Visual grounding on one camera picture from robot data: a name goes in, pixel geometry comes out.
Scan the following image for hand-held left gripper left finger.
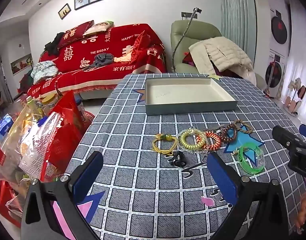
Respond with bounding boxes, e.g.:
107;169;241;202
20;151;104;240

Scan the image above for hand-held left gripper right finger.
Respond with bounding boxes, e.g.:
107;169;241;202
207;152;290;240

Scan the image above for green translucent bangle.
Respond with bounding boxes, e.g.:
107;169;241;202
237;142;265;175

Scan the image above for braided rope bracelet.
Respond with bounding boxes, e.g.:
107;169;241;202
233;119;254;134

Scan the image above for clear bead bracelet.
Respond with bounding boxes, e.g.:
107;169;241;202
180;127;213;163

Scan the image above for black hair clip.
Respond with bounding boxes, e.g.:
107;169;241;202
165;151;186;167

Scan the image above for yellow beaded hair tie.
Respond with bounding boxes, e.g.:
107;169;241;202
152;133;179;153

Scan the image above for shallow grey cardboard box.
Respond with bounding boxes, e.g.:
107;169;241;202
145;77;238;116

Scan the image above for slipper rack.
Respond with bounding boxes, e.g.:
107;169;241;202
284;78;306;116

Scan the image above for large blue star sticker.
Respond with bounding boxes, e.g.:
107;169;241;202
223;129;265;167

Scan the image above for red patterned rug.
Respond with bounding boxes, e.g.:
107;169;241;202
83;110;95;130

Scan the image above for blue lid jar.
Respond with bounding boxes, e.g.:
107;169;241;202
75;97;85;120

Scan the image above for white washing machine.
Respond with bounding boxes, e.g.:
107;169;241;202
264;52;288;98

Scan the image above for white sheer curtain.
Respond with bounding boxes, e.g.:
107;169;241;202
280;0;306;128

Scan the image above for clear plastic bag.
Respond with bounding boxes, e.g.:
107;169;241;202
0;106;63;180

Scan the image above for grey sofa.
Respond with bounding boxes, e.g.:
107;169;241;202
79;86;118;101

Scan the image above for yellow lid jar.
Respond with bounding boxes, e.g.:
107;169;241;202
41;94;56;105

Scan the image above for yellow green bottle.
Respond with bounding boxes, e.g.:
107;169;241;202
25;96;41;117

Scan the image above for blue box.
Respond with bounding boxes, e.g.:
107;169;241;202
0;115;15;140

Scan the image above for beige down jacket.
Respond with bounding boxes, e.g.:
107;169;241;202
188;36;257;83

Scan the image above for white dryer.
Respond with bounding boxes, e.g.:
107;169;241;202
269;7;291;53

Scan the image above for light blue garment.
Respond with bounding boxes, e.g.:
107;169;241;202
31;61;59;85

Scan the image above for grey garment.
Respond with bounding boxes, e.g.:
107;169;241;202
88;54;115;70

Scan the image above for red and purple clothes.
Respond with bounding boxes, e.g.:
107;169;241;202
182;52;220;77

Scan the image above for red covered sofa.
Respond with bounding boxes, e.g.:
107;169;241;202
28;24;168;98

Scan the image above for black clothes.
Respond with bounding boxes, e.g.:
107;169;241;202
44;32;66;55

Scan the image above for red satin cushion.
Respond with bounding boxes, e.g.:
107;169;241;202
132;30;153;61

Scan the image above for green curtain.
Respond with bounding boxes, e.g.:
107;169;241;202
218;0;258;49

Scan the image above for red printed pillow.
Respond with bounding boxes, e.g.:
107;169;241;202
57;20;94;50

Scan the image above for green armchair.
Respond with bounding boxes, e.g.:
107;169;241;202
171;20;266;88

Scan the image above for white printed pillow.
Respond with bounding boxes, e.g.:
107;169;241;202
83;20;114;36

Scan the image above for gooseneck phone holder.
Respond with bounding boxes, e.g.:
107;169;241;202
171;7;203;71

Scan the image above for orange spiral hair tie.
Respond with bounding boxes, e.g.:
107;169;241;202
195;131;222;151

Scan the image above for brown spiral hair tie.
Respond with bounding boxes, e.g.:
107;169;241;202
219;124;240;143

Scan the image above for yellow spiral hair tie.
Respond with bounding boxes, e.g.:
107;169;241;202
179;129;206;151

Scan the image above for wide wall picture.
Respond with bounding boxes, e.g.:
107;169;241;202
11;54;33;75

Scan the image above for small dark picture frame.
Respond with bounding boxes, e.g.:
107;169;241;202
58;3;71;19

